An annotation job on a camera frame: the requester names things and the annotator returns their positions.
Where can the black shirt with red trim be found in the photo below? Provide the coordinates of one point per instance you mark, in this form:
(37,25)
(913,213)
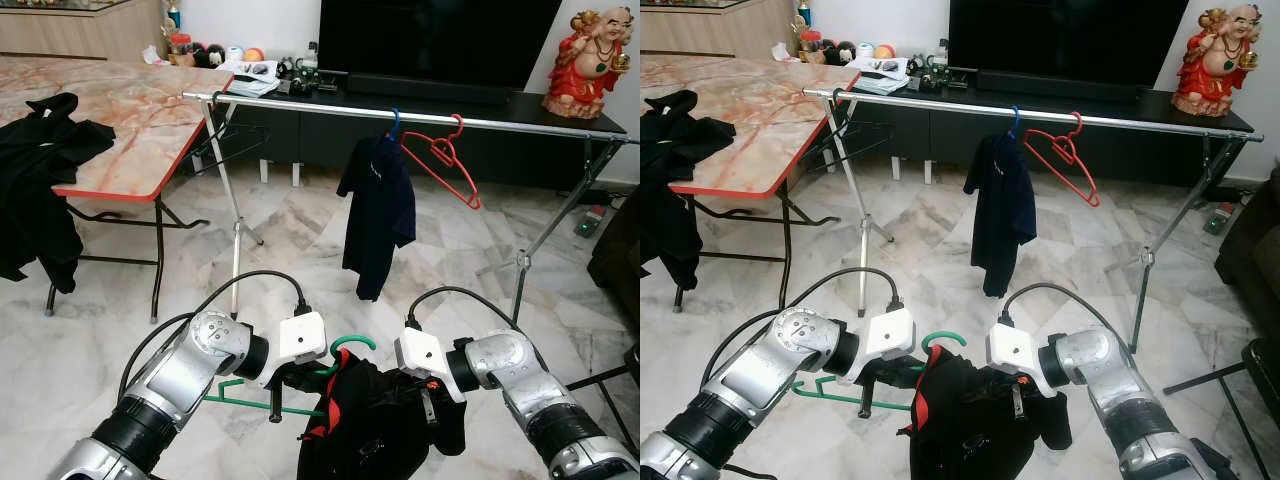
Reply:
(970,430)
(370,430)

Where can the green plastic hanger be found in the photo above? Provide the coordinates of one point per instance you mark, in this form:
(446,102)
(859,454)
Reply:
(352,338)
(945,335)

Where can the black shirt with lime logo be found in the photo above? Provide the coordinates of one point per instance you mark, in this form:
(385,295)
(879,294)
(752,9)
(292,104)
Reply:
(40,180)
(670,180)

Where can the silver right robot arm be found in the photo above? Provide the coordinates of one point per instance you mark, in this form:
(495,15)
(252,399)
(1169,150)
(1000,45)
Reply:
(1110,370)
(520,370)

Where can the red plastic hanger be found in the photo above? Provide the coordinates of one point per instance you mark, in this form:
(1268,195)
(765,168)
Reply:
(1065,150)
(445,152)

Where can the blue plastic hanger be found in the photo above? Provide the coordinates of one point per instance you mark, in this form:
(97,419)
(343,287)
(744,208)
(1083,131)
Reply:
(395,130)
(1015,128)

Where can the black metal stand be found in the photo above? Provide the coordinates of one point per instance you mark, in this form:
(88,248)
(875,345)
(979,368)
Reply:
(1262,360)
(600,378)

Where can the navy blue shirt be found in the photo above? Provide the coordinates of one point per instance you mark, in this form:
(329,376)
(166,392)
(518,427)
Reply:
(1000,210)
(380,210)

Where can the white power strip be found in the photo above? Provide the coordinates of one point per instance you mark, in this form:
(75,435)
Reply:
(590,222)
(1220,220)

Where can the silver metal clothes rack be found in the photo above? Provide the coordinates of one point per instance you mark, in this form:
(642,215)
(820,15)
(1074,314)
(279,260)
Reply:
(940,105)
(320,109)

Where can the pink marble folding table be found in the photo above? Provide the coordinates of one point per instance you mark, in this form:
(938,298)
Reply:
(760,120)
(130,130)

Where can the white paper stack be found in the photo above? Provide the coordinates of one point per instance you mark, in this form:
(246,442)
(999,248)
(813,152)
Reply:
(240,85)
(870,83)

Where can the black tabletop gadget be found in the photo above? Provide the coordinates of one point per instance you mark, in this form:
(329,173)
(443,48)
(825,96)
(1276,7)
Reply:
(300,80)
(930,78)

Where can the black soundbar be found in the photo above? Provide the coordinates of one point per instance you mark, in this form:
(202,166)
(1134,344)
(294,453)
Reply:
(430,88)
(1060,85)

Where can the clear bottle green label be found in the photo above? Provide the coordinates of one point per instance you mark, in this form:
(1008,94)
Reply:
(310,58)
(942,55)

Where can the black and white plush toy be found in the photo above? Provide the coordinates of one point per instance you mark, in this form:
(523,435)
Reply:
(846,53)
(216,56)

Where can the black round plush toy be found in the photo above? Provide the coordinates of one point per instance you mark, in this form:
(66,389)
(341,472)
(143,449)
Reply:
(830,53)
(200,56)

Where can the pink tissue pack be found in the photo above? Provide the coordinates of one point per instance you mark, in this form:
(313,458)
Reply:
(156,56)
(785,54)

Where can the red-lidded jar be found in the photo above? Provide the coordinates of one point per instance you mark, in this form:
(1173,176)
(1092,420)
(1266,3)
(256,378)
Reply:
(181,48)
(811,46)

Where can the black flat television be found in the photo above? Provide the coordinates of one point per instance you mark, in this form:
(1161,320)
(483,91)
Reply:
(430,40)
(1060,40)

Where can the red laughing Buddha statue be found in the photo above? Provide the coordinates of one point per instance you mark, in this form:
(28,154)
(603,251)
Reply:
(1215,70)
(585,75)

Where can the blue and gold trophy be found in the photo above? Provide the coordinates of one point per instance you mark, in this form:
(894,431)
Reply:
(173,14)
(803,12)

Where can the light wooden sideboard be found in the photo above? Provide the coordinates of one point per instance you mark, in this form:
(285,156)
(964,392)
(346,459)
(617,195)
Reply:
(80,35)
(720,30)

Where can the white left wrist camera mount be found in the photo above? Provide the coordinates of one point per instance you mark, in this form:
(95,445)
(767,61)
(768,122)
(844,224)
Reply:
(300,340)
(888,335)

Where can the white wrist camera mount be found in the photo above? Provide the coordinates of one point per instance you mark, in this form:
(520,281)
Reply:
(425,352)
(300,340)
(888,335)
(1015,350)

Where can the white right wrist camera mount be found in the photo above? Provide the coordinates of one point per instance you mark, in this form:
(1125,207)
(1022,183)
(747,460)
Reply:
(1015,350)
(425,352)

